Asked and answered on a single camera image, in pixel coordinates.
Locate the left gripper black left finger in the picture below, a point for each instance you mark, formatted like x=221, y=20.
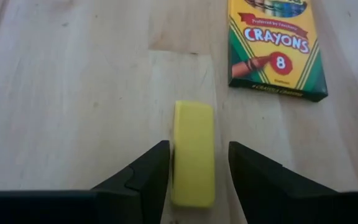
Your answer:
x=135, y=193

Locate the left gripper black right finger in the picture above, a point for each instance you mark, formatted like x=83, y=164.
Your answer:
x=275, y=196

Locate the yellow eraser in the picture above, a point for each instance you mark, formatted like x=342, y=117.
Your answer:
x=193, y=155

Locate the yellow green crayon box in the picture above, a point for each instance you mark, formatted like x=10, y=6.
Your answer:
x=275, y=46

